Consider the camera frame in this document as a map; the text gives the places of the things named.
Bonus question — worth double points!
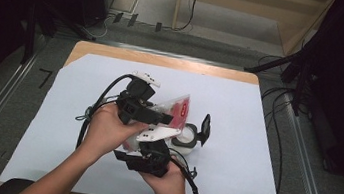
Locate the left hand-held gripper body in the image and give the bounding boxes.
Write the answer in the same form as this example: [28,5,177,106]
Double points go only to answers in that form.
[113,68,163,129]

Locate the person's dark clothing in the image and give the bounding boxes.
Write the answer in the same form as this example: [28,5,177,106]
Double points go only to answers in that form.
[0,175,36,194]

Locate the person's right hand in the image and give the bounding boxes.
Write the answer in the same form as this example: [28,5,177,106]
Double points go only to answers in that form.
[136,157,197,194]

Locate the hand-held gripper cable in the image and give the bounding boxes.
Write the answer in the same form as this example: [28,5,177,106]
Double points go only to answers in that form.
[161,147,216,194]
[72,68,135,155]

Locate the black tripod stand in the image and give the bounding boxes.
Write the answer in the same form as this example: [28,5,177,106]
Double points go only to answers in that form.
[238,39,321,119]
[19,0,100,74]

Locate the black floor cables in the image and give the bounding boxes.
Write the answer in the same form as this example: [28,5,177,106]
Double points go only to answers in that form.
[241,52,300,194]

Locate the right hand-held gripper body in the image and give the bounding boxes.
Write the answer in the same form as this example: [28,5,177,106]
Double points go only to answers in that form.
[126,122,183,180]

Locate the white paper sheet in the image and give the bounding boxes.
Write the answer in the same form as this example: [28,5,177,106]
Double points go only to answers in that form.
[0,43,299,194]

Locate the person's left hand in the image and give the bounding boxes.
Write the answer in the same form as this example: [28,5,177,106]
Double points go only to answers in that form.
[79,99,151,172]

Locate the light wooden shelf frame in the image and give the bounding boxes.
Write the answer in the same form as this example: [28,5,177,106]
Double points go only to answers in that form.
[170,0,337,63]

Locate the white floor cable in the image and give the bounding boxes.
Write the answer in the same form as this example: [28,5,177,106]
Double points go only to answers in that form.
[95,13,115,42]

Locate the right hand-held gripper cable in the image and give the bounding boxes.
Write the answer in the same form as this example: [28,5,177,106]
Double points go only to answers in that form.
[161,147,216,194]

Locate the wooden table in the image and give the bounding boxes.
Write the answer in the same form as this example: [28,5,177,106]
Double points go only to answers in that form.
[0,31,301,194]

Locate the red and white refill pouch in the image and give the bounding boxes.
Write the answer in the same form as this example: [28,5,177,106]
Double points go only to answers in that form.
[121,86,193,161]

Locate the black hanging cable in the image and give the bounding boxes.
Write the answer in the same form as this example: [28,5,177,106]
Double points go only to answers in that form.
[170,0,201,35]

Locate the left hand-held gripper cable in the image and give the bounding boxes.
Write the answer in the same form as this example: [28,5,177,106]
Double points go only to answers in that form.
[72,68,135,155]

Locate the clear jar with black lid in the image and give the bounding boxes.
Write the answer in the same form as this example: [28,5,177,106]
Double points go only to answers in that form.
[168,110,213,160]

